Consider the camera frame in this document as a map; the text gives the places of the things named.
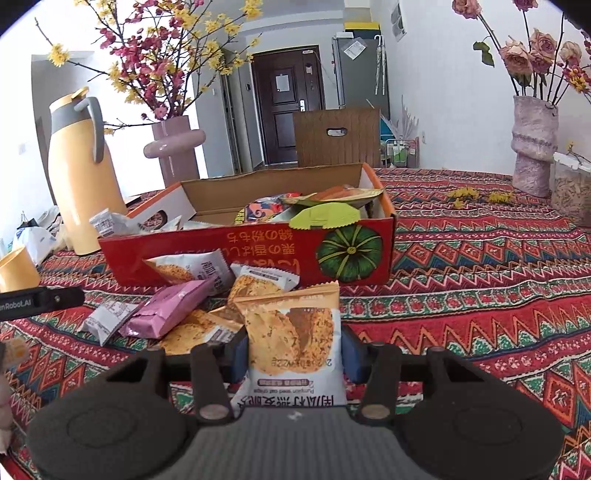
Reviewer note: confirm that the grey refrigerator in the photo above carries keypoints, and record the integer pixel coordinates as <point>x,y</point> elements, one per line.
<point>358,83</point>

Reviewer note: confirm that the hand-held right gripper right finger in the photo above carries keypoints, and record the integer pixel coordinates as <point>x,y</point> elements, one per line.
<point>351,357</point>

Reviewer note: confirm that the white plastic bag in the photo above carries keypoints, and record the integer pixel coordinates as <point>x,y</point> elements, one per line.
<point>34,244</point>

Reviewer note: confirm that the red cardboard box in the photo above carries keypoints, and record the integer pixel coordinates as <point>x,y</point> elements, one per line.
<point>231,258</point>

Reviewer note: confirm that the small pink snack packet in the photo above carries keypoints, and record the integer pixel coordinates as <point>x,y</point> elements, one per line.
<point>171,309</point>

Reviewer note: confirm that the yellow mug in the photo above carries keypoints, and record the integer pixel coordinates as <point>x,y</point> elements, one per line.
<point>18,272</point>

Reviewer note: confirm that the white snack packet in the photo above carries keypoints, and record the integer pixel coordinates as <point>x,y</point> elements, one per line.
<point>175,224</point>
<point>108,321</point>
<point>111,224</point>

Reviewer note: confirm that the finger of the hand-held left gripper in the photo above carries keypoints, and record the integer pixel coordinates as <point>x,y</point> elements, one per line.
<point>67,297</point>

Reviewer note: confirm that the dried pink roses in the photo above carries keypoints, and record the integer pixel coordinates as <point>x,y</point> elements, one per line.
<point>526,50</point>

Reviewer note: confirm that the plain olive green packet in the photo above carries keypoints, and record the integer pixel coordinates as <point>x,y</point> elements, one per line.
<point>330,217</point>

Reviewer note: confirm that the yellow thermos jug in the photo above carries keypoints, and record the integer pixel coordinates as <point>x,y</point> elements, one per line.
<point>83,184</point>

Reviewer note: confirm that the fallen yellow petals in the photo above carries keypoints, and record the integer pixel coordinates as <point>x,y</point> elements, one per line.
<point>480,196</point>

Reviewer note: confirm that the paper sheet on refrigerator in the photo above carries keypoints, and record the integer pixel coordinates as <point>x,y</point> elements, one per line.
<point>355,50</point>

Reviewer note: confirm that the golden snack packet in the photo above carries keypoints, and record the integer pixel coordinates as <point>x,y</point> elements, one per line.
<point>198,332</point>

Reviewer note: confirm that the pink and yellow blossom branches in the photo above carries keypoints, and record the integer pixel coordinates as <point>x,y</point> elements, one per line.
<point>161,55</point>

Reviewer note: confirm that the rolling cart with bottles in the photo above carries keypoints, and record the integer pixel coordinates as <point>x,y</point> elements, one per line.
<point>401,154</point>

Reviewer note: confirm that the red patterned tablecloth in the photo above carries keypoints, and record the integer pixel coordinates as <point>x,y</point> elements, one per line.
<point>461,300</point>

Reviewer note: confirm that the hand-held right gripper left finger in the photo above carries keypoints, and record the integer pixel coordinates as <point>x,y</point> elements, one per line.
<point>238,360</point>

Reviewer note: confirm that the yellow box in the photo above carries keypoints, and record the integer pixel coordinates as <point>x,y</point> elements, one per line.
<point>362,28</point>

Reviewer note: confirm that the glass jar of seeds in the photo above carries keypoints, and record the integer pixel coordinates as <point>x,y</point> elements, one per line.
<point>570,194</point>

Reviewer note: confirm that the white feather plumes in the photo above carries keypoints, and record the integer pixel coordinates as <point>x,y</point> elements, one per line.
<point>410,120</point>

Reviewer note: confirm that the long yellow stick snack packet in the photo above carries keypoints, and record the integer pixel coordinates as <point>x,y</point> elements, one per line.
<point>332,194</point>

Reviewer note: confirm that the lumpy pink vase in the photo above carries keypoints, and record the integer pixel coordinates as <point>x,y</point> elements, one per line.
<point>533,147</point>

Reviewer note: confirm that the wooden chair back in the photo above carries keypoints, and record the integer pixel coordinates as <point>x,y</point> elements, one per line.
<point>337,147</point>

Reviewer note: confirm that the white folded umbrella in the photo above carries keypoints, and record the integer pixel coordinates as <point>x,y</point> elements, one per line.
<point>379,64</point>

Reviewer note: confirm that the person's left hand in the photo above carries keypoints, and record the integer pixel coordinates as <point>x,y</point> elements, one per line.
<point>8,406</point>

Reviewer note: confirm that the dark brown door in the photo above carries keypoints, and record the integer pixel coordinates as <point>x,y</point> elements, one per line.
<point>286,115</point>

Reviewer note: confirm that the oat crisp snack packet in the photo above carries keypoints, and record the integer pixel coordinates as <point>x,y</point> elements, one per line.
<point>293,332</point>
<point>189,272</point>
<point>263,281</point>

